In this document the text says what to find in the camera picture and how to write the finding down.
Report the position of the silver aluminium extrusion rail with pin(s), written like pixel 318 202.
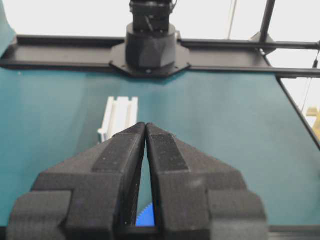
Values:
pixel 120 113

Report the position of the black metal frame rail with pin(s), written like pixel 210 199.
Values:
pixel 106 54

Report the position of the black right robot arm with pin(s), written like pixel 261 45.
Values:
pixel 151 47

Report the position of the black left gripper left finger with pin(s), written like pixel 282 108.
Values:
pixel 86 197

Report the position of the yellow wooden object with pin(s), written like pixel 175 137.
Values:
pixel 314 113

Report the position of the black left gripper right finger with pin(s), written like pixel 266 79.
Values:
pixel 198 197

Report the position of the large blue plastic gear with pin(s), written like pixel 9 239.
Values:
pixel 146 217

